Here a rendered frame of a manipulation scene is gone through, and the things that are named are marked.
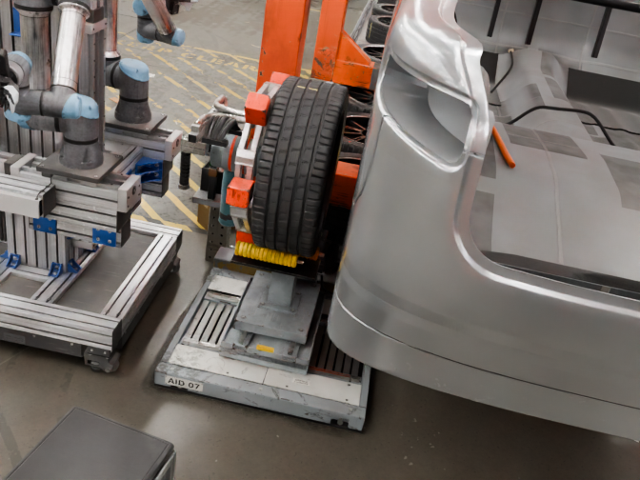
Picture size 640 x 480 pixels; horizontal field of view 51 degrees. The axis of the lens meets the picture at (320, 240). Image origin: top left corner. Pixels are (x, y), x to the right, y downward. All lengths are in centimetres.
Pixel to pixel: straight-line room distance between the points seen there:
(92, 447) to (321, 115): 126
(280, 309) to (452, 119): 151
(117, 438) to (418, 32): 140
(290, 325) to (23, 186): 113
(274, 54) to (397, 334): 158
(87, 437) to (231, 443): 64
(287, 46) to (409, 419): 160
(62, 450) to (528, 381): 128
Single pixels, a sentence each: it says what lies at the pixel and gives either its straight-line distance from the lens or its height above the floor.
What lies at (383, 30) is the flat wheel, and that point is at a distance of 726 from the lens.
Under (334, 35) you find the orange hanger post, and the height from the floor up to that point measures 84.
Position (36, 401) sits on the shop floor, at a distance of 276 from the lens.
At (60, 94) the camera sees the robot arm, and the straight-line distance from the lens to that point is 220.
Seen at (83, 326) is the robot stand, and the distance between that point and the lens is 272.
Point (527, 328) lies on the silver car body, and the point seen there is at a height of 109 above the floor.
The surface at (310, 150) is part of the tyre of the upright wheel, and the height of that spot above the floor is 104.
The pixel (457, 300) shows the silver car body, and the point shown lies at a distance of 152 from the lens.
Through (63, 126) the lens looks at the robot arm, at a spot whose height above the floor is 97.
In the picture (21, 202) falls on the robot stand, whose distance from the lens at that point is 253.
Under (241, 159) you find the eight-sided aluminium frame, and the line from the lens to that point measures 235.
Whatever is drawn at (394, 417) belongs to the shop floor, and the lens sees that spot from 283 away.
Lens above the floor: 189
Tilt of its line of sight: 29 degrees down
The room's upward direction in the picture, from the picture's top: 11 degrees clockwise
